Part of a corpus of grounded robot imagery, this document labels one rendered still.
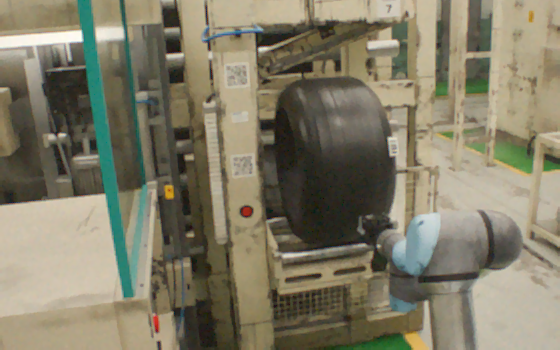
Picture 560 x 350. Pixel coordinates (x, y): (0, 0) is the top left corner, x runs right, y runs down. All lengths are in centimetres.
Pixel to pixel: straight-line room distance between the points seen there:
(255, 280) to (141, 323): 97
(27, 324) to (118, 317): 14
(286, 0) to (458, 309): 125
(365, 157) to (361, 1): 66
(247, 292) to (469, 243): 102
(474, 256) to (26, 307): 78
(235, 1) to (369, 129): 55
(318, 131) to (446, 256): 68
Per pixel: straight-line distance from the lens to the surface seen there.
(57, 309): 88
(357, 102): 159
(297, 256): 171
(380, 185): 156
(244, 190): 166
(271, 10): 185
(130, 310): 87
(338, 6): 191
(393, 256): 132
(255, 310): 187
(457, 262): 97
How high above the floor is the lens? 169
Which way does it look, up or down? 17 degrees down
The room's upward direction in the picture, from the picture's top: 3 degrees counter-clockwise
